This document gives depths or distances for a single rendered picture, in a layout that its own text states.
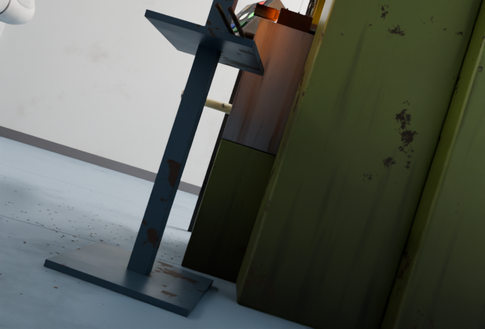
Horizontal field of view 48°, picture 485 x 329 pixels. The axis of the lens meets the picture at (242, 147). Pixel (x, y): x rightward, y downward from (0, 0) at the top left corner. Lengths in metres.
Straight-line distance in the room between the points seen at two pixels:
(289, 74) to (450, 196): 0.69
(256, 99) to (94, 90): 2.89
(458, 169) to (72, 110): 3.55
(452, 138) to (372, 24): 0.41
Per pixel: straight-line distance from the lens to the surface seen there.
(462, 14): 1.85
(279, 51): 1.96
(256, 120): 1.92
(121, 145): 4.67
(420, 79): 1.77
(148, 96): 4.67
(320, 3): 2.44
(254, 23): 2.61
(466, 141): 1.70
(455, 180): 1.68
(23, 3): 2.63
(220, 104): 2.50
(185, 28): 1.46
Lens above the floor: 0.43
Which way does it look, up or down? 1 degrees up
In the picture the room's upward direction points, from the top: 18 degrees clockwise
